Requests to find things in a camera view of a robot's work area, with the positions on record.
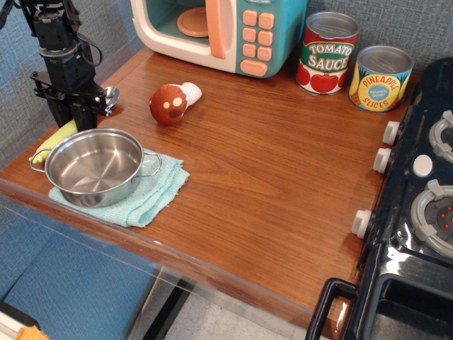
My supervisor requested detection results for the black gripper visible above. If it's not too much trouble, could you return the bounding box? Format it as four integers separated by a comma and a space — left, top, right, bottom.
30, 40, 107, 131

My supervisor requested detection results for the spoon with yellow-green handle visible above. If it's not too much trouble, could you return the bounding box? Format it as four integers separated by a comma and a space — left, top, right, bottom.
29, 86, 120, 164

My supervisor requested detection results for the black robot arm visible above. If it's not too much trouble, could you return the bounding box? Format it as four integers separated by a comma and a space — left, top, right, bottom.
1, 1, 119, 131

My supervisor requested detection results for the light teal folded napkin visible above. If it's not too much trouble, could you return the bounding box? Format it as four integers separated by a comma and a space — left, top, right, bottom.
49, 154, 190, 227

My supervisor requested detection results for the white stove knob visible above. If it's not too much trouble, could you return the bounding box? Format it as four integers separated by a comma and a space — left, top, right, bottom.
382, 120, 400, 146
352, 210, 372, 239
373, 148, 391, 174

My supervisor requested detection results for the black toy stove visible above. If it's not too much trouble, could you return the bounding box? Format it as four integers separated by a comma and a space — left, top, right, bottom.
306, 57, 452, 339

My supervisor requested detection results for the stainless steel pot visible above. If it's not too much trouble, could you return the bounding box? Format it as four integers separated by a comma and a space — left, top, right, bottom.
30, 128, 163, 208

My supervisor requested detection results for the brown plush mushroom toy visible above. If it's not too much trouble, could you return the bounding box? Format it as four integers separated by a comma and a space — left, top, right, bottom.
149, 82, 202, 126

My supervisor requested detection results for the orange microwave turntable plate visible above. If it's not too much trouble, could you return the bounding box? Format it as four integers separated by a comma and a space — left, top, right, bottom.
177, 7, 208, 38

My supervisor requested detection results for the teal toy microwave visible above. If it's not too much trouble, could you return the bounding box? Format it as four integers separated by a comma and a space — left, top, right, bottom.
131, 0, 307, 79

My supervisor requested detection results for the tomato sauce can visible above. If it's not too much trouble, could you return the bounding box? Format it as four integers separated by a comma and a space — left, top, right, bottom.
297, 11, 360, 94

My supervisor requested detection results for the pineapple slices can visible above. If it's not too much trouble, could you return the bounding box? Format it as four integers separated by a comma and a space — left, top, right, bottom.
349, 45, 414, 113

